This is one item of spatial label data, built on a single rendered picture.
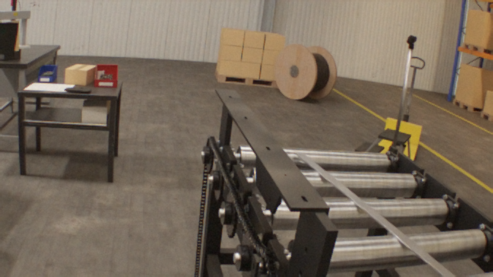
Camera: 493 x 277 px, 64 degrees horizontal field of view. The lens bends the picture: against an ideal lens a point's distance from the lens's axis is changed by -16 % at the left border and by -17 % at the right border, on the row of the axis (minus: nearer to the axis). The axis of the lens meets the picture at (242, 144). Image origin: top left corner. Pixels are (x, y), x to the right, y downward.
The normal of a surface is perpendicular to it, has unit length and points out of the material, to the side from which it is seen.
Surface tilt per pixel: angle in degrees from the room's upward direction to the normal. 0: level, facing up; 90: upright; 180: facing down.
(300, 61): 90
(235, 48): 90
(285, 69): 90
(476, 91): 90
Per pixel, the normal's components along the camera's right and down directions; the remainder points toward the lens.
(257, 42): 0.10, 0.31
